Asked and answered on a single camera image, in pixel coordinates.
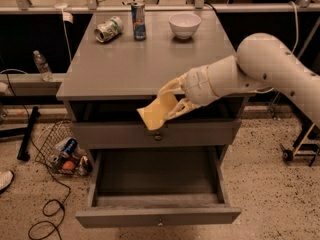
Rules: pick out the white shoe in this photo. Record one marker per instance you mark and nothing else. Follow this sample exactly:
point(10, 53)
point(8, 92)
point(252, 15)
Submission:
point(6, 178)

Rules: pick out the blue can in basket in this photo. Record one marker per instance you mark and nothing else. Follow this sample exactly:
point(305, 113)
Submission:
point(69, 146)

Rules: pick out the black bar on floor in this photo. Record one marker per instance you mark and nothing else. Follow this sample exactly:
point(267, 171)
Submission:
point(23, 154)

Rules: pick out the wire basket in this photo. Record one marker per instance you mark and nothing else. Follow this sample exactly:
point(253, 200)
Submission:
point(49, 153)

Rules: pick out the crushed green soda can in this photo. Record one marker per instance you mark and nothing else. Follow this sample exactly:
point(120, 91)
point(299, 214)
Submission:
point(108, 30)

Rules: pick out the upright blue energy drink can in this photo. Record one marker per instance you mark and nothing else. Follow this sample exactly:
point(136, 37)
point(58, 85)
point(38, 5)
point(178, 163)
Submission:
point(138, 20)

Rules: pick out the clear plastic water bottle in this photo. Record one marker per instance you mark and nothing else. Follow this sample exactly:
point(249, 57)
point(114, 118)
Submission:
point(42, 66)

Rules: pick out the yellow sponge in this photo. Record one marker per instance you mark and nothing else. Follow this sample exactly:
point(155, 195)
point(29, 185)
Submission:
point(154, 115)

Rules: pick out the metal railing frame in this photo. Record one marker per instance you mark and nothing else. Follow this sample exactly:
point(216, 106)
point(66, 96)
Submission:
point(160, 8)

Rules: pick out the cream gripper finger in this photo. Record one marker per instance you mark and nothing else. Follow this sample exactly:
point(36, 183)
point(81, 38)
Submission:
point(175, 86)
point(175, 108)

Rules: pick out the wheeled cart base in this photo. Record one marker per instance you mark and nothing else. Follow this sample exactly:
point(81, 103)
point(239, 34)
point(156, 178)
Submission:
point(301, 147)

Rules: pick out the open grey bottom drawer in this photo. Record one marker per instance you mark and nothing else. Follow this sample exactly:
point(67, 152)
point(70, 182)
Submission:
point(157, 187)

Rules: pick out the orange fruit in basket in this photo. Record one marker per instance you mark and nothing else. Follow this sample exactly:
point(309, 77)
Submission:
point(68, 165)

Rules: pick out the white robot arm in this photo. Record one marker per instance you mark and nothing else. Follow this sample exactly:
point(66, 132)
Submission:
point(261, 61)

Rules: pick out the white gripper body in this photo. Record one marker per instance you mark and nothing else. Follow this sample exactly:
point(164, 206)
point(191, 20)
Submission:
point(196, 85)

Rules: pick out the white ceramic bowl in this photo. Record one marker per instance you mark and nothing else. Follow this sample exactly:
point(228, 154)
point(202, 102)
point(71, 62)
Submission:
point(184, 25)

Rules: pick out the grey wooden drawer cabinet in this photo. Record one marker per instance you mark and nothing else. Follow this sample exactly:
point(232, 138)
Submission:
point(107, 83)

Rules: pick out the closed grey drawer with knob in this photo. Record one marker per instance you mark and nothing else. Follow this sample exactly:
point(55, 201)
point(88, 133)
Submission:
point(135, 135)

